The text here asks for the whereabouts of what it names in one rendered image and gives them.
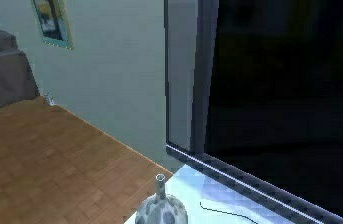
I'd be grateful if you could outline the thin black cable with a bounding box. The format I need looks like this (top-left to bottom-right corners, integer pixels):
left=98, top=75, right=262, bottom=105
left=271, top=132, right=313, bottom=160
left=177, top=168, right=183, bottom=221
left=199, top=200, right=259, bottom=224

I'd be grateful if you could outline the black television set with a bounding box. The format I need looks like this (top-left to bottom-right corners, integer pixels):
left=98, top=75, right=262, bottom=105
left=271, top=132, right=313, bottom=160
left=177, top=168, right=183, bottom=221
left=163, top=0, right=343, bottom=224

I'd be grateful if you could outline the small grey white object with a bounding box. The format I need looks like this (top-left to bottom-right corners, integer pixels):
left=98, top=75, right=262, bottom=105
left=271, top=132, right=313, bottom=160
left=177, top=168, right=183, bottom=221
left=44, top=92, right=56, bottom=107

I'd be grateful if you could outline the grey spotted vase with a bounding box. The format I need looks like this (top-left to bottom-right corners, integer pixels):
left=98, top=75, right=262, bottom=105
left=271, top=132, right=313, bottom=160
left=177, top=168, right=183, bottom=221
left=134, top=173, right=189, bottom=224

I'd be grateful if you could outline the framed picture with teal border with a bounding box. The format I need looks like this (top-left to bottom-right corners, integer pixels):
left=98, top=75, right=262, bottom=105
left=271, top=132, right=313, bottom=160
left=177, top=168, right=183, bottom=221
left=30, top=0, right=75, bottom=51

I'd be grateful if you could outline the pale blue table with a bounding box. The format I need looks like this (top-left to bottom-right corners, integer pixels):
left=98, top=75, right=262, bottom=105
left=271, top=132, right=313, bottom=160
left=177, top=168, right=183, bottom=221
left=123, top=163, right=298, bottom=224

